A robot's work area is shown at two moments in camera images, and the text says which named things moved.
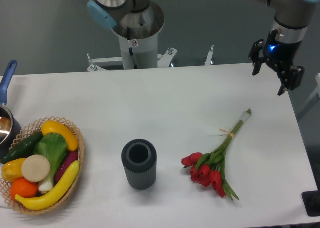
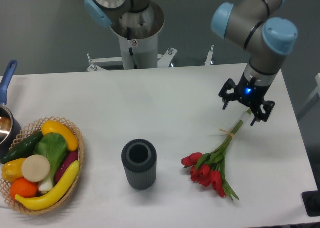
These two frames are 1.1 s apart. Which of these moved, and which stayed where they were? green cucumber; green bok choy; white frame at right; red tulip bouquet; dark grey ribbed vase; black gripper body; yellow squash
Moved: black gripper body
Stayed: green bok choy; red tulip bouquet; dark grey ribbed vase; white frame at right; green cucumber; yellow squash
